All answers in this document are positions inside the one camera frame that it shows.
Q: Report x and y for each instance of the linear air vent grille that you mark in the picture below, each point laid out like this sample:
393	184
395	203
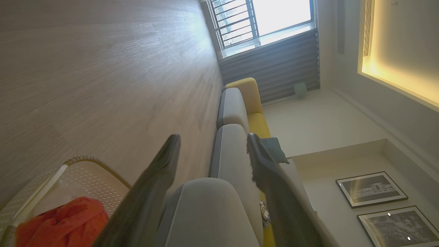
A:
368	27

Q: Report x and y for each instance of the cream perforated laundry basket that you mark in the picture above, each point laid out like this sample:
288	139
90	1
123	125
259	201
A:
89	178

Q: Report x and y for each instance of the grey and yellow sofa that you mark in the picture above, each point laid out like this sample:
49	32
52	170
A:
233	154

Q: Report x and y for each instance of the window with metal railing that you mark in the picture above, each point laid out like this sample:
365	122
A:
284	13

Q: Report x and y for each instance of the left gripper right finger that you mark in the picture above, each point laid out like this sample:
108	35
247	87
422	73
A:
277	199

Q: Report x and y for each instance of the white cloth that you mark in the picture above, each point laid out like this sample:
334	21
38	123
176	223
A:
58	199

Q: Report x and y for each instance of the small pale green object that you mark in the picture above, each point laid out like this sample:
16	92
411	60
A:
300	90

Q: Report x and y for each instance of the dark teal cushion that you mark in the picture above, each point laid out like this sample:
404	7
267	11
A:
276	148

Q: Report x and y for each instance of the small patterned cloth item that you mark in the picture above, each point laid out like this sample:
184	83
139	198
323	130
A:
264	214

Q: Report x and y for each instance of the orange-red cloth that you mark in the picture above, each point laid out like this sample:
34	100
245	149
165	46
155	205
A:
65	223

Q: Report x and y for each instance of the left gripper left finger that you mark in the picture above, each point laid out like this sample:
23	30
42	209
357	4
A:
151	192

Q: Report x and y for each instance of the black framed monochrome picture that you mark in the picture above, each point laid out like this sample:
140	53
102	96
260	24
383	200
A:
372	188
399	228

